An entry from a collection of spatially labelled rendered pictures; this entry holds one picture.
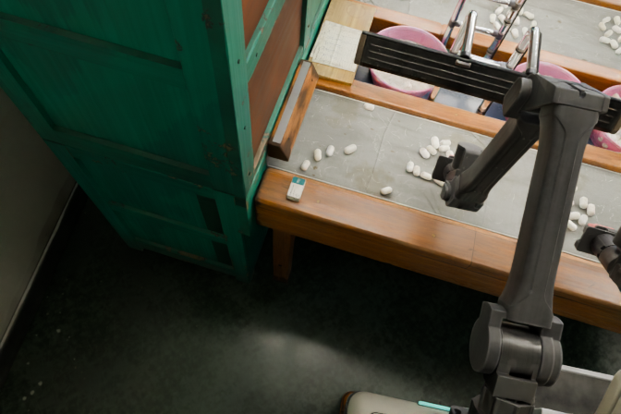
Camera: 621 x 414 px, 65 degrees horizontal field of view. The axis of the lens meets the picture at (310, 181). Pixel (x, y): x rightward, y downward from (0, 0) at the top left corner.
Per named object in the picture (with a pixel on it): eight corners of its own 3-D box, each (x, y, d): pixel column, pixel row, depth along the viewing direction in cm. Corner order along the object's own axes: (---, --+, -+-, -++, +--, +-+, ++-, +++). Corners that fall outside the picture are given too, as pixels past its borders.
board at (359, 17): (351, 86, 148) (351, 83, 147) (303, 73, 149) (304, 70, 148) (375, 10, 163) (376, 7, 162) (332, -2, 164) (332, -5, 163)
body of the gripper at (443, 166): (439, 152, 125) (441, 162, 118) (478, 164, 124) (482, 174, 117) (430, 176, 127) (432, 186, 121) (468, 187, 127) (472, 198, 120)
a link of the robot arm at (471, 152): (442, 202, 109) (480, 211, 109) (456, 154, 105) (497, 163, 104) (434, 182, 120) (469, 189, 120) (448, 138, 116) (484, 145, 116)
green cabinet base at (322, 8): (257, 287, 196) (246, 200, 121) (128, 248, 200) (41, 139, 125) (342, 42, 257) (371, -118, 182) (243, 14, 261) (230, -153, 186)
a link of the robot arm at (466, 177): (521, 97, 73) (594, 112, 72) (522, 66, 75) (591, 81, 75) (435, 208, 111) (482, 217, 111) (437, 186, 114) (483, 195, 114)
